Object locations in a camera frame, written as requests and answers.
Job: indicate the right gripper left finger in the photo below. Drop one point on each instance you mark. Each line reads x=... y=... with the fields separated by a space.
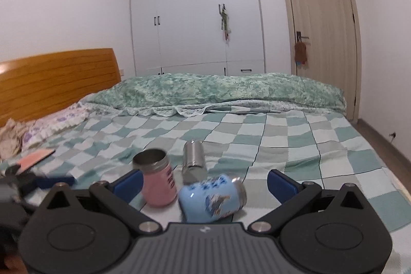
x=86 y=231

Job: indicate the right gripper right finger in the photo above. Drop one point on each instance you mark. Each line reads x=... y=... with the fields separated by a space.
x=316 y=230

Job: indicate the pink cup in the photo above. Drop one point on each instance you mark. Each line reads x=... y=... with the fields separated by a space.
x=159 y=188

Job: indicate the blue cartoon cup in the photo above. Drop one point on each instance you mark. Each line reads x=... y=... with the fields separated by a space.
x=212 y=199

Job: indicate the stainless steel cup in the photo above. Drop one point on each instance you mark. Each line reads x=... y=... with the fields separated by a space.
x=194 y=163

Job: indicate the pink laptop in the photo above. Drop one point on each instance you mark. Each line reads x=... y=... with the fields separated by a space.
x=32 y=159

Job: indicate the beige crumpled cloth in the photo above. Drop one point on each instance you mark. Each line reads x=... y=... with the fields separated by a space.
x=11 y=136

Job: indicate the purple floral pillow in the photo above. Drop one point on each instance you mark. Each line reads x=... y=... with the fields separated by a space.
x=54 y=123

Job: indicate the checkered green bed sheet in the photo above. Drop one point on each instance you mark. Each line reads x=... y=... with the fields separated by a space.
x=307 y=147

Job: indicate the wooden headboard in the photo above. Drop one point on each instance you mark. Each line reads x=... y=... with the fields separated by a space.
x=36 y=86

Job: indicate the green floral duvet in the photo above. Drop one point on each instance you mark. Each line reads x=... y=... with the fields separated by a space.
x=194 y=94

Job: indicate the brown hanging pouch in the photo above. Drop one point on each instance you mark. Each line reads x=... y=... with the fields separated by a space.
x=300 y=53

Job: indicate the beige wooden door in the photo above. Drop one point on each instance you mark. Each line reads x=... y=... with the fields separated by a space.
x=330 y=31

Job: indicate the green hanging ornament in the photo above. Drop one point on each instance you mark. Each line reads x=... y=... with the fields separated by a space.
x=224 y=22

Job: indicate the white wardrobe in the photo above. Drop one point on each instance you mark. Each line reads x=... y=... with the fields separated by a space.
x=185 y=36

